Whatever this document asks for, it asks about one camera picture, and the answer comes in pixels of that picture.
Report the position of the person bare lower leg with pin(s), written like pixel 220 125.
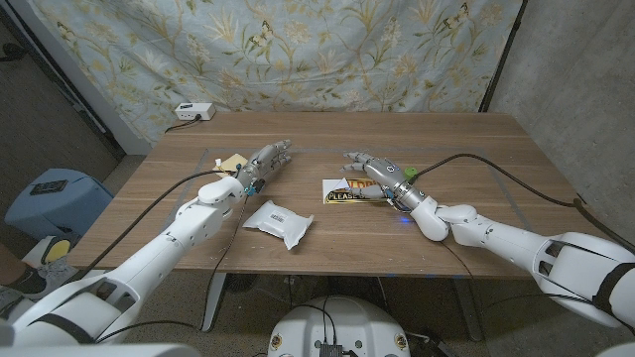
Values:
pixel 7 263

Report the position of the white plastic package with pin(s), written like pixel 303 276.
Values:
pixel 278 220

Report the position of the grey table leg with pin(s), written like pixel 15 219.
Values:
pixel 469 312
pixel 213 302

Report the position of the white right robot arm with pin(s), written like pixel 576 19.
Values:
pixel 506 238

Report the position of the yellow black bumper sticker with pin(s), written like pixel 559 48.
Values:
pixel 347 197

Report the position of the small green cap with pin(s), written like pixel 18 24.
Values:
pixel 411 172

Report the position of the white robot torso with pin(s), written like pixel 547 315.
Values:
pixel 337 322

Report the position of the blue plastic bin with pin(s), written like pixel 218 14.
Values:
pixel 59 208

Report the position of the white device yellow disc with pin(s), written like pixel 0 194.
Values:
pixel 55 249

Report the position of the white power box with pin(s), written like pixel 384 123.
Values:
pixel 194 111

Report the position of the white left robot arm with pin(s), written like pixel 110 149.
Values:
pixel 164 248

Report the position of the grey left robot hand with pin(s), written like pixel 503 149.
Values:
pixel 265 163

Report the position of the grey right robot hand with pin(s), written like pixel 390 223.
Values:
pixel 389 176

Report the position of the tan paper card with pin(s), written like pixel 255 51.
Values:
pixel 230 163

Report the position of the black backdrop pole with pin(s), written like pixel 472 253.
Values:
pixel 501 59

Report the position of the floral blue backdrop cloth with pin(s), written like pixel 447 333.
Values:
pixel 297 59

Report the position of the grey black sneaker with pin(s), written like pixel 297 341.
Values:
pixel 49 275

